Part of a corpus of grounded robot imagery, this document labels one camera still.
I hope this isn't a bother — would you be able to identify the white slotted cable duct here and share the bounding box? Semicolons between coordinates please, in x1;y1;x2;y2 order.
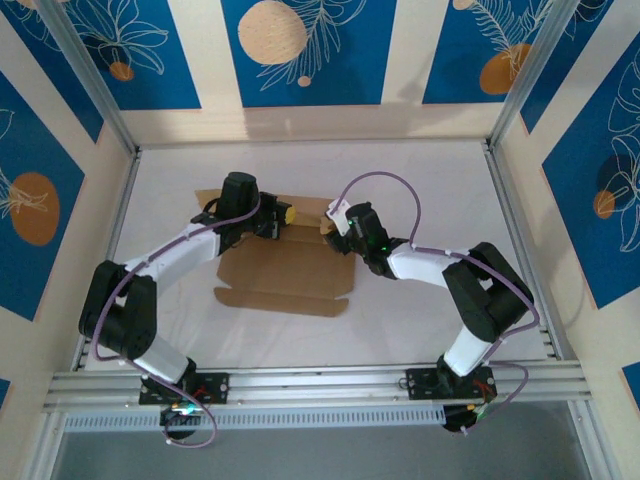
62;404;447;434

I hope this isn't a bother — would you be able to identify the brown cardboard paper box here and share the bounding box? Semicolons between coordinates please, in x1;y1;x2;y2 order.
193;188;357;319

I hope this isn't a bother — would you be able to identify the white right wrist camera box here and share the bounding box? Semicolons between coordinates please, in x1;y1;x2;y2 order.
324;198;354;236

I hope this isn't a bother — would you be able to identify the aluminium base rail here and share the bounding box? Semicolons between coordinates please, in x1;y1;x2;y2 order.
42;360;595;412

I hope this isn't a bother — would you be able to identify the aluminium frame post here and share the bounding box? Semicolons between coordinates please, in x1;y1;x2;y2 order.
35;0;142;157
485;0;577;151

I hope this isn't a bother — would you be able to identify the aluminium table side rail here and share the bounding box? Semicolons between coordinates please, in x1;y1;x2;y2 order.
482;142;565;361
71;149;143;372

